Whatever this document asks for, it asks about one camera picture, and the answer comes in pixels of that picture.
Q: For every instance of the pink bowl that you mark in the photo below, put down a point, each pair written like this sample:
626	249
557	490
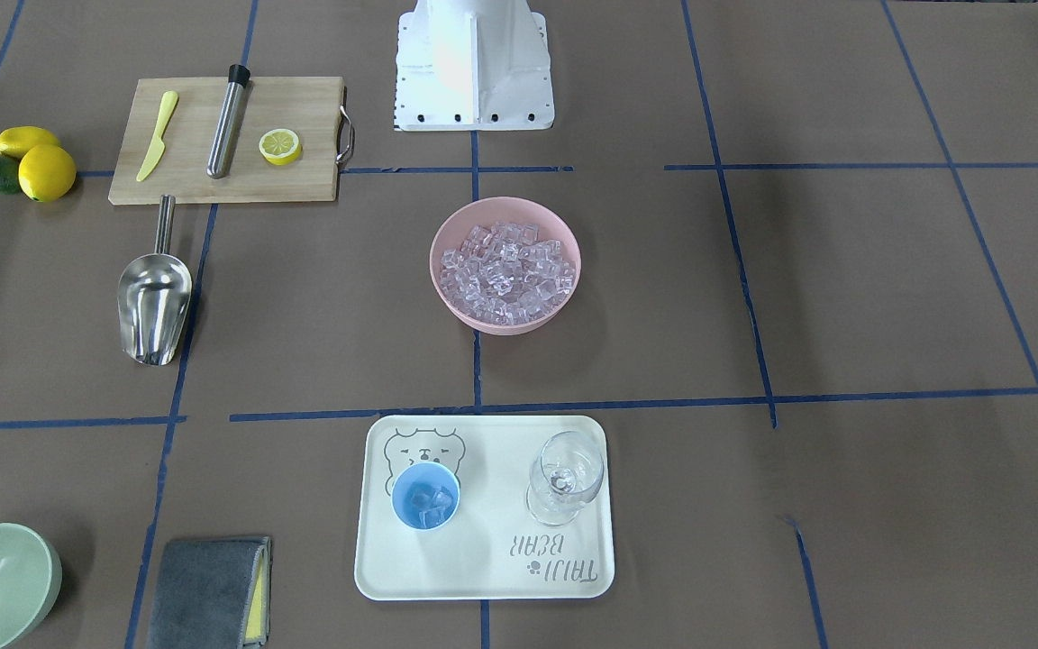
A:
490	211

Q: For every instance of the metal ice scoop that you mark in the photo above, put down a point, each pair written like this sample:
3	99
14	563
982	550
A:
154	297

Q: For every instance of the clear ice cubes pile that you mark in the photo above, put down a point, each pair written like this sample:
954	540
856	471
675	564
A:
507	274

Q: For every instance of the light blue plastic cup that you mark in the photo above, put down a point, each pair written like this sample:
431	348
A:
431	473

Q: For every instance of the ice cubes in cup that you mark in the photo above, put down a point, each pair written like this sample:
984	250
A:
429	506

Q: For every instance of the clear wine glass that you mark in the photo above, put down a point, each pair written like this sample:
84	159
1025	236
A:
565	476

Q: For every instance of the cream bear tray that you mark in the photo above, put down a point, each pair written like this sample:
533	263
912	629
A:
492	547

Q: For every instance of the lemon half slice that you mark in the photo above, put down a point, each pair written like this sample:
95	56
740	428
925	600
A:
280	146

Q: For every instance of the wooden cutting board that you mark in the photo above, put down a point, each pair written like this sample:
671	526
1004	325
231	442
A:
310	106

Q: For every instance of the steel muddler rod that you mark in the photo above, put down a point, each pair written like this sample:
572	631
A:
229	122

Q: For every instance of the grey yellow folded cloth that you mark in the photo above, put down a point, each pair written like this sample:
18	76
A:
213	593

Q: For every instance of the yellow plastic knife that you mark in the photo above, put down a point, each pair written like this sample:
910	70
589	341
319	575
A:
157	146

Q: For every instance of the yellow lemon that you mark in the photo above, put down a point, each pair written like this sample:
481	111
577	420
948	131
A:
46	172
16	141

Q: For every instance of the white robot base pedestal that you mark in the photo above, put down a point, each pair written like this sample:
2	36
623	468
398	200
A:
464	66

